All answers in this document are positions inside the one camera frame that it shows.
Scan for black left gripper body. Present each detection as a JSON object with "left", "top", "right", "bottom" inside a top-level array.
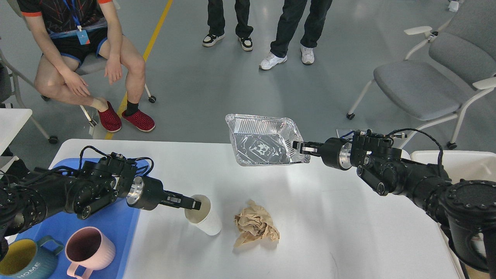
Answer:
[{"left": 126, "top": 176, "right": 175, "bottom": 210}]

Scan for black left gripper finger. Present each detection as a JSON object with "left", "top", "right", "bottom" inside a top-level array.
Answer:
[{"left": 165, "top": 191, "right": 202, "bottom": 210}]

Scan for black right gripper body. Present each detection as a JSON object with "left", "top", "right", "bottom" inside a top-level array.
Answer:
[{"left": 319, "top": 138, "right": 352, "bottom": 170}]

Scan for white paper cup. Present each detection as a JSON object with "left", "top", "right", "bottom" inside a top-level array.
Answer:
[{"left": 184, "top": 195, "right": 222, "bottom": 236}]

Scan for aluminium foil tray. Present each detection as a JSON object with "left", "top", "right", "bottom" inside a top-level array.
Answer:
[{"left": 225, "top": 114, "right": 310, "bottom": 166}]

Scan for pink ribbed mug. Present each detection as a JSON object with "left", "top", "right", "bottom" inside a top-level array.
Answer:
[{"left": 64, "top": 226, "right": 116, "bottom": 279}]

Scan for brown paper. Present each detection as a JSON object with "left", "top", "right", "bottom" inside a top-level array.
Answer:
[{"left": 234, "top": 200, "right": 280, "bottom": 248}]

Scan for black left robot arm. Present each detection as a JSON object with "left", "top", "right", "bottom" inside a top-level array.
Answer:
[{"left": 0, "top": 152, "right": 202, "bottom": 258}]

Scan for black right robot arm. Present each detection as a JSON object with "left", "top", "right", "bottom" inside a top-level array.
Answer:
[{"left": 293, "top": 129, "right": 496, "bottom": 279}]

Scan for clear floor plate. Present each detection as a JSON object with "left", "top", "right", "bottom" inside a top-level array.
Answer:
[{"left": 336, "top": 129, "right": 354, "bottom": 139}]

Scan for blue plastic tray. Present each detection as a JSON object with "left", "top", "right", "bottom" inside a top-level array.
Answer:
[{"left": 15, "top": 158, "right": 150, "bottom": 279}]

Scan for grey office chair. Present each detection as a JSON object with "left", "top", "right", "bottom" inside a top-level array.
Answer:
[{"left": 346, "top": 0, "right": 496, "bottom": 150}]

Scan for standing person white sneakers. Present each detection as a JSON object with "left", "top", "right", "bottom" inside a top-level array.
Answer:
[{"left": 259, "top": 0, "right": 332, "bottom": 70}]

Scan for teal mug yellow inside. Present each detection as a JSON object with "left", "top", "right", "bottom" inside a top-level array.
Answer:
[{"left": 0, "top": 235, "right": 64, "bottom": 279}]

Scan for white plastic bin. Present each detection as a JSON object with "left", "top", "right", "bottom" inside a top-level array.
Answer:
[{"left": 399, "top": 149, "right": 496, "bottom": 279}]

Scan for standing person black white shoes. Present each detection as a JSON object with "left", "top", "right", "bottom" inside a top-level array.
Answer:
[{"left": 201, "top": 0, "right": 254, "bottom": 52}]

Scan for white side table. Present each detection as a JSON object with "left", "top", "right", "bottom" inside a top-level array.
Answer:
[{"left": 0, "top": 108, "right": 33, "bottom": 153}]

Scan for seated person in shorts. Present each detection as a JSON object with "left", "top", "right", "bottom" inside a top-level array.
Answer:
[{"left": 17, "top": 0, "right": 155, "bottom": 132}]

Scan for grey chair far left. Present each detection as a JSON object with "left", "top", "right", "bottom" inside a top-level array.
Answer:
[{"left": 0, "top": 48, "right": 59, "bottom": 145}]

